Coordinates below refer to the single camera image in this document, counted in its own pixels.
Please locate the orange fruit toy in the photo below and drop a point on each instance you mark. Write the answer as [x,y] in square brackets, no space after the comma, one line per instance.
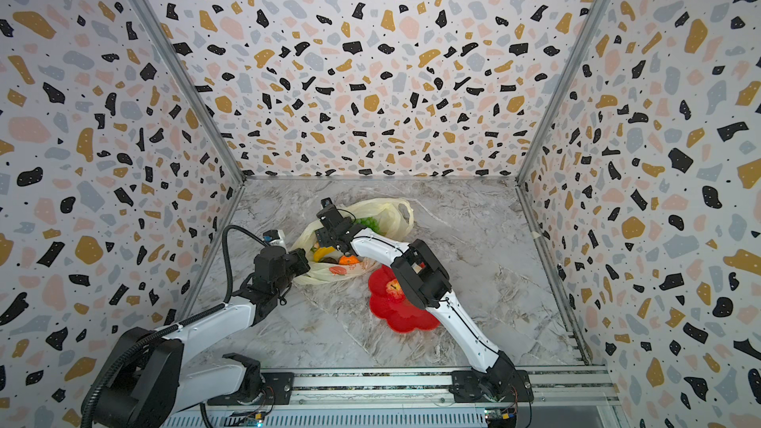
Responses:
[349,261]

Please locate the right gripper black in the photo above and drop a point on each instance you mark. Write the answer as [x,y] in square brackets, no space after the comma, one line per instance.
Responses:
[321,236]

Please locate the red apple toy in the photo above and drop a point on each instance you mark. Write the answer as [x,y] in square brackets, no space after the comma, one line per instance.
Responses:
[394,290]

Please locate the green grapes bunch toy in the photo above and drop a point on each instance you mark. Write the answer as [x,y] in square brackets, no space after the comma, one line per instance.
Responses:
[370,223]

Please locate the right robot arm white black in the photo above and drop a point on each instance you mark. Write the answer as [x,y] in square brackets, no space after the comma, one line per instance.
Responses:
[426,284]

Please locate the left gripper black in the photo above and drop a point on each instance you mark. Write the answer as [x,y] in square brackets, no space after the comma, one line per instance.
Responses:
[296,256]

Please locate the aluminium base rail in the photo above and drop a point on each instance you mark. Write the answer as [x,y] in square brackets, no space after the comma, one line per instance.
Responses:
[564,396]

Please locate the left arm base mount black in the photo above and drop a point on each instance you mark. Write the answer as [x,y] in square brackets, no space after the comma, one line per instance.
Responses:
[272,389]

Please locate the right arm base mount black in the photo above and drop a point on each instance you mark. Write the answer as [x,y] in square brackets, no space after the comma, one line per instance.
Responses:
[511,386]

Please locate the red flower-shaped plate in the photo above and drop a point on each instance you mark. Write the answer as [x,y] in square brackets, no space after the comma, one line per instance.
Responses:
[400,315]

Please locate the cream plastic bag orange print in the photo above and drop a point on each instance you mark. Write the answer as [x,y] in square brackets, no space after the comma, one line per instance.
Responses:
[396,218]

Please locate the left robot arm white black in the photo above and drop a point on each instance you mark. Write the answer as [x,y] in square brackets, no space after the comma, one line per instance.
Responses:
[146,378]

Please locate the yellow banana toy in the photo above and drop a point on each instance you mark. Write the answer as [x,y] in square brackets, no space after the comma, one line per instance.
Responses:
[325,255]

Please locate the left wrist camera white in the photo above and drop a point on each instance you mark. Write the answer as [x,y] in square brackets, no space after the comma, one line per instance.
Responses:
[275,238]

